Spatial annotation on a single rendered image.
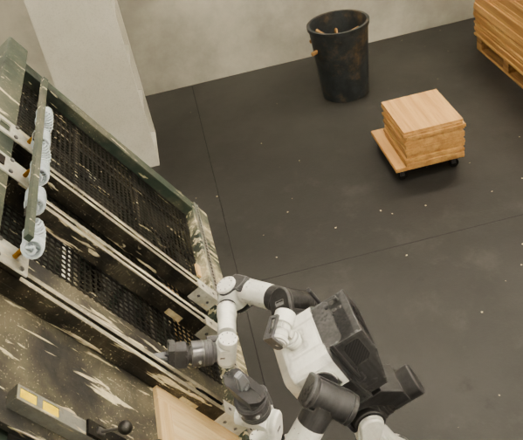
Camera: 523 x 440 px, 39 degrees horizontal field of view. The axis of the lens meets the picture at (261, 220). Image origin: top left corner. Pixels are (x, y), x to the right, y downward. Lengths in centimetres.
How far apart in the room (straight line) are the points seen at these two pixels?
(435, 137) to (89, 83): 258
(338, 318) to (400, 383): 38
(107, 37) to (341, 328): 385
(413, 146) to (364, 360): 307
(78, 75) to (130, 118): 52
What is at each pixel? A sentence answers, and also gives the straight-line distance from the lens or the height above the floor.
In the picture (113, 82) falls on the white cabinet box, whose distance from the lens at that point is 584.
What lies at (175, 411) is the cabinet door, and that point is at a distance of 249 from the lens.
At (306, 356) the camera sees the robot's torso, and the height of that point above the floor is 135.
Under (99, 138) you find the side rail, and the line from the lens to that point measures 361.
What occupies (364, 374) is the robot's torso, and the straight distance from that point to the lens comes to 238.
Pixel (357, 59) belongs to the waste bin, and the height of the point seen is 37.
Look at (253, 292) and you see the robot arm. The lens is 260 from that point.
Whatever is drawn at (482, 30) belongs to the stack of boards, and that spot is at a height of 24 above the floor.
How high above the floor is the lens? 300
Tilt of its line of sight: 35 degrees down
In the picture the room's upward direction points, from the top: 12 degrees counter-clockwise
